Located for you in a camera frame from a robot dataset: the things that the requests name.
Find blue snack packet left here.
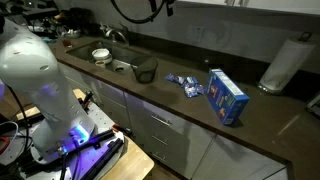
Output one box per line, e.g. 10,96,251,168
165,73,186,85

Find black wire mesh basket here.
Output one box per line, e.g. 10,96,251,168
131,56,158,84

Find wooden robot cart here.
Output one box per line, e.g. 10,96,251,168
0,102,154,180

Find stainless steel sink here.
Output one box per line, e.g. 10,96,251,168
67,41,147,75

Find white wall outlet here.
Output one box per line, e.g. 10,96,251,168
187,25,204,43

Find blue cereal box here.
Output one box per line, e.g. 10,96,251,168
205,69,249,125

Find white bowls in sink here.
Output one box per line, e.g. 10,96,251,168
92,48,113,67

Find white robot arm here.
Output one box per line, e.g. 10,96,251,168
0,17,95,164

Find blue snack packet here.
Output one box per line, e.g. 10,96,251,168
165,73,186,85
182,76,204,98

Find chrome sink faucet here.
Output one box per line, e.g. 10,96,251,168
100,23,129,44

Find black hanging cable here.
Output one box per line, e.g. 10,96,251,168
109,0,177,25

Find grey lower cabinet drawers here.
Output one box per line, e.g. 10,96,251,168
61,65,288,180

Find white paper towel roll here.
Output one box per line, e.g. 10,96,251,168
258,32,315,94

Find blue snack packet right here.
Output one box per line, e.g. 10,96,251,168
182,76,204,98

